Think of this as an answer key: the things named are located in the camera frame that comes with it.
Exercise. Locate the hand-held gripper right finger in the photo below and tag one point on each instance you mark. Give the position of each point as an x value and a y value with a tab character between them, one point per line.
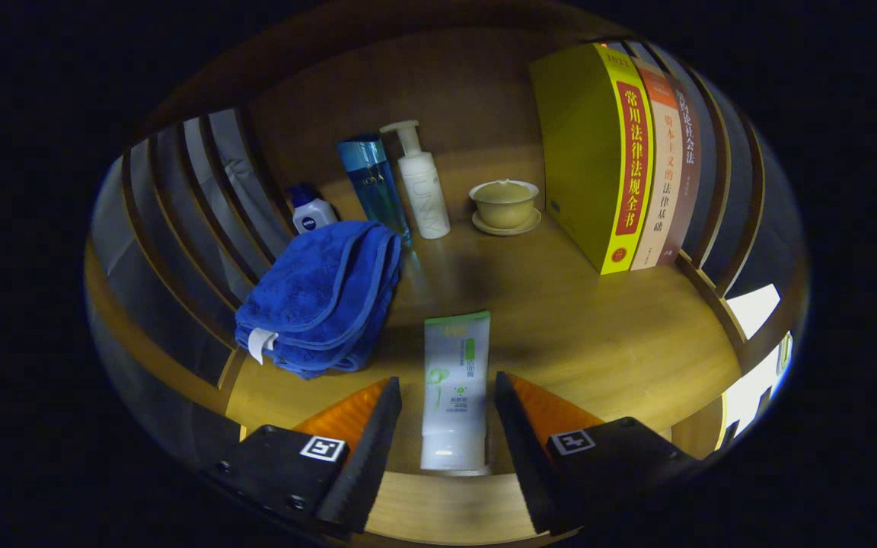
530	464

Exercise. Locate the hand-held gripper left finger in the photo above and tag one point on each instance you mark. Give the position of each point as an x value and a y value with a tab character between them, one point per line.
366	464

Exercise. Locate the white green tube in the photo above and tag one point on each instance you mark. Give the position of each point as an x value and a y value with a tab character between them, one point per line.
454	365

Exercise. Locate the wooden countertop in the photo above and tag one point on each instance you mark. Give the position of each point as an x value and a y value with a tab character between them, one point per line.
560	327

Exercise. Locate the wooden cabinet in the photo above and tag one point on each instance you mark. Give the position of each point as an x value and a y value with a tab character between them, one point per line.
408	84

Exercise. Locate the blue folded towel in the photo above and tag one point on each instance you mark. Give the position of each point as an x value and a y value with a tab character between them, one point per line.
317	289

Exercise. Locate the small white blue-capped bottle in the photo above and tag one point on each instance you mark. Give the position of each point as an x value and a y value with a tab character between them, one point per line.
313	215

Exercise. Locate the beige lidded teacup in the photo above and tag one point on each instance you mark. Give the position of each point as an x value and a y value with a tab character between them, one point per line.
505	205

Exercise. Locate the white pump bottle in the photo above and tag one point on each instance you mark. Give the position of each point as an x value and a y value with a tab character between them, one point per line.
423	194

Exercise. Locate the tall blue bottle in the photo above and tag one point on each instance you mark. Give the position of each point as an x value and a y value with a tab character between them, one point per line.
374	186

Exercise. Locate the yellow book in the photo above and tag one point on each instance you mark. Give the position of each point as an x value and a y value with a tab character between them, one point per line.
575	152

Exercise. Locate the beige orange book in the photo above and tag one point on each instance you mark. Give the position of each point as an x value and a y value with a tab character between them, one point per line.
663	175

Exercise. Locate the brown book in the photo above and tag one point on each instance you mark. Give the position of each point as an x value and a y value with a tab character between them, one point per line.
688	167

